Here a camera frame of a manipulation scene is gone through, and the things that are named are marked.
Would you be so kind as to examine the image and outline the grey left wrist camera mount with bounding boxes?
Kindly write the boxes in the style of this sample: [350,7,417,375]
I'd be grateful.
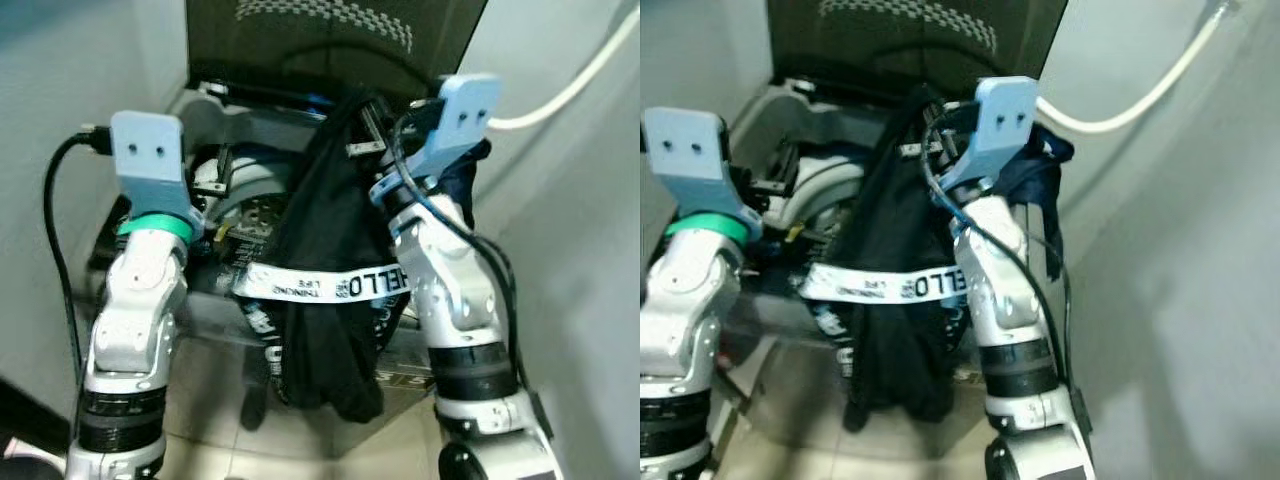
[643,106,763,239]
[109,110,204,229]

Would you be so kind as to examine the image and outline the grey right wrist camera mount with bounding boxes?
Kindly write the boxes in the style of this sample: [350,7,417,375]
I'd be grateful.
[372,73,503,201]
[935,76,1041,196]

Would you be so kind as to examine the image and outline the white water hose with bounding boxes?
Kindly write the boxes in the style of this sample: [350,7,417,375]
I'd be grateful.
[1034,0,1243,137]
[487,5,641,134]

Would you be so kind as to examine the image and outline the black shorts with white waistband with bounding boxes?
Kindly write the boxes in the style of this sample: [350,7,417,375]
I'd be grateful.
[798,88,969,423]
[230,88,413,423]

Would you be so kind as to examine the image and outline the navy blue garment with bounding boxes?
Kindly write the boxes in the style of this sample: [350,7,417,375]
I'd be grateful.
[994,124,1077,283]
[438,138,495,229]

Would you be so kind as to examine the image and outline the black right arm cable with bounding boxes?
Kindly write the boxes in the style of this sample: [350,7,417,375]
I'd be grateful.
[388,112,553,443]
[920,104,1093,433]

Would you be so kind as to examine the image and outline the dark dotted washer lid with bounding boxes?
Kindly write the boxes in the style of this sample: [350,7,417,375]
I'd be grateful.
[184,0,491,103]
[766,0,1071,101]

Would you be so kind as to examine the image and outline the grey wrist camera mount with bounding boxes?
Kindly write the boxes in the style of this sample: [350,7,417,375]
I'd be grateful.
[643,106,763,239]
[109,110,204,229]
[935,76,1041,196]
[372,73,503,201]

